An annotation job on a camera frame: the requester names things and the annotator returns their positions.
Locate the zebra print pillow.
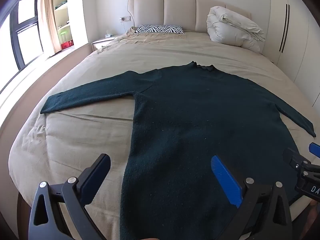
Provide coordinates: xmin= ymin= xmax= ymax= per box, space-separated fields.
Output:
xmin=135 ymin=24 xmax=184 ymax=34

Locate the black wardrobe handle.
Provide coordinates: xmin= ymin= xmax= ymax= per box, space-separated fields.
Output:
xmin=282 ymin=4 xmax=290 ymax=53
xmin=279 ymin=4 xmax=288 ymax=52

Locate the dark green knit sweater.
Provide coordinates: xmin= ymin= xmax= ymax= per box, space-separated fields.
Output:
xmin=40 ymin=61 xmax=317 ymax=240

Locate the white wardrobe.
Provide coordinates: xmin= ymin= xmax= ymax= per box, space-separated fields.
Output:
xmin=262 ymin=0 xmax=320 ymax=108

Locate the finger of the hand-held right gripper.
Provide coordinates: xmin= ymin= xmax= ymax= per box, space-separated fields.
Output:
xmin=309 ymin=142 xmax=320 ymax=158
xmin=283 ymin=148 xmax=312 ymax=170

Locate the white wall shelf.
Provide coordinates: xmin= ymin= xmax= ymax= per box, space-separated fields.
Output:
xmin=53 ymin=0 xmax=75 ymax=53

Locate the beige padded headboard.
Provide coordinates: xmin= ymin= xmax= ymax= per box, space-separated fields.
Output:
xmin=127 ymin=0 xmax=252 ymax=33

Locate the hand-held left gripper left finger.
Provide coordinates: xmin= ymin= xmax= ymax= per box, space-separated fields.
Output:
xmin=28 ymin=154 xmax=111 ymax=240

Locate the red box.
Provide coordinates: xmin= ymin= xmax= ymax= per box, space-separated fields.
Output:
xmin=61 ymin=40 xmax=75 ymax=53

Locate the black framed window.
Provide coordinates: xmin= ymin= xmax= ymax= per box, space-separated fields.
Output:
xmin=9 ymin=0 xmax=44 ymax=70

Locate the beige bed sheet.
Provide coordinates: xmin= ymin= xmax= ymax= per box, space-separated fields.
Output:
xmin=9 ymin=26 xmax=320 ymax=240

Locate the beige curtain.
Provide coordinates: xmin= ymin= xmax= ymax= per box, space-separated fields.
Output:
xmin=37 ymin=0 xmax=62 ymax=57

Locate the folded white duvet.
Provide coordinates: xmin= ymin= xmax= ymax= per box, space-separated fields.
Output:
xmin=206 ymin=6 xmax=266 ymax=53

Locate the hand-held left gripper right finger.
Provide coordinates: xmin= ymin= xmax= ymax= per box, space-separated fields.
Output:
xmin=211 ymin=155 xmax=293 ymax=240

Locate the white nightstand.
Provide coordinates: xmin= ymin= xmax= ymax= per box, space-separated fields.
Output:
xmin=91 ymin=36 xmax=118 ymax=52

